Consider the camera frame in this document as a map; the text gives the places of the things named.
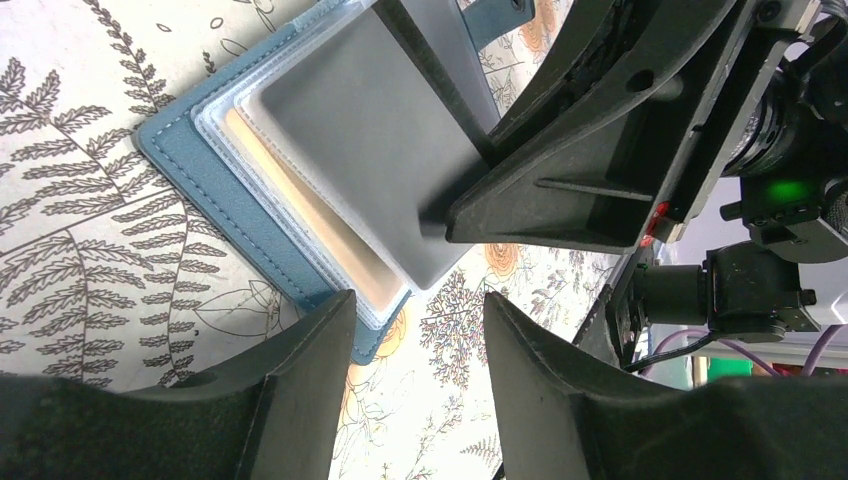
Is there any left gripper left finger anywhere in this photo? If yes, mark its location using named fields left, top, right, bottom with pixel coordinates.
left=1, top=290, right=356, bottom=479

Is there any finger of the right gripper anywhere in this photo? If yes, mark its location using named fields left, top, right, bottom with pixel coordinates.
left=490, top=1, right=636, bottom=159
left=445, top=0, right=763, bottom=256

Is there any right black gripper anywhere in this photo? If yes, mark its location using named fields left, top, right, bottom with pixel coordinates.
left=649, top=1, right=847, bottom=264

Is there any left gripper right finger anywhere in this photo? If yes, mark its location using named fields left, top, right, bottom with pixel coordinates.
left=483, top=292, right=847, bottom=479

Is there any blue leather card holder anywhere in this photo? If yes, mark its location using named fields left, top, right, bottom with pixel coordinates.
left=136, top=1, right=535, bottom=365

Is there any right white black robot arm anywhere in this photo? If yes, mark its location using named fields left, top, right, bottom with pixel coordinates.
left=447, top=1, right=847, bottom=371

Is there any floral patterned table mat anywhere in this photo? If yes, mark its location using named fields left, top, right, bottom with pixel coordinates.
left=1, top=1, right=615, bottom=479

